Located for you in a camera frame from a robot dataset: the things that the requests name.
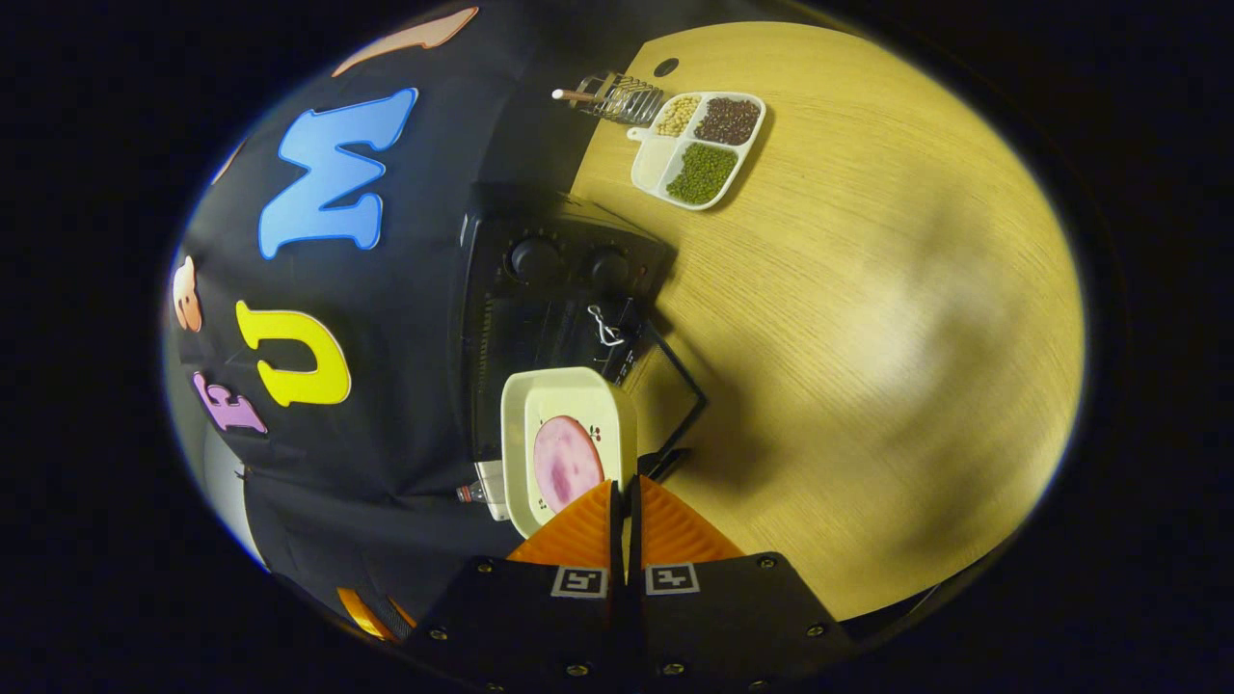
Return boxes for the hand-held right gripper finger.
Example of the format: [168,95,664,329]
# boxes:
[627,474,861,694]
[409,479,629,694]

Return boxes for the pink ham slice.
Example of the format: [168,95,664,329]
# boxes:
[532,415,606,516]

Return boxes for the metal wire utensil holder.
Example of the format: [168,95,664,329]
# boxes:
[551,71,667,127]

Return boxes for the black electric oven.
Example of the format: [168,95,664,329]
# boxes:
[457,181,711,485]

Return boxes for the cream food plate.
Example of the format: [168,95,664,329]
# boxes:
[500,366,640,540]

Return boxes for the white divided bean tray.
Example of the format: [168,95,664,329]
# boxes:
[627,91,768,212]

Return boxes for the white string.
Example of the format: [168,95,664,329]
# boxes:
[586,303,628,349]

